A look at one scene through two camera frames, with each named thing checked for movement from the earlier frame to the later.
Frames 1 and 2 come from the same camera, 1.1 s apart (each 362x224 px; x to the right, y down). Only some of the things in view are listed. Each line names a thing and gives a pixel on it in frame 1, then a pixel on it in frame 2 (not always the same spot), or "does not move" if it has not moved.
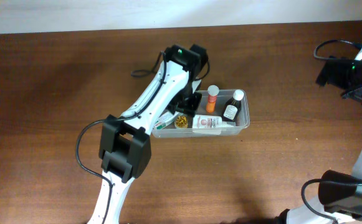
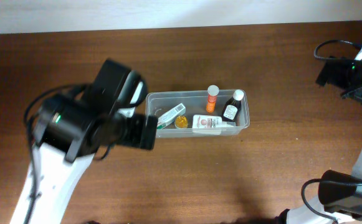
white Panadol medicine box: [165, 119] does not move
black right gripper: [358, 94] does not move
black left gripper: [186, 104] → [149, 132]
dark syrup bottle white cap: [232, 108] does not move
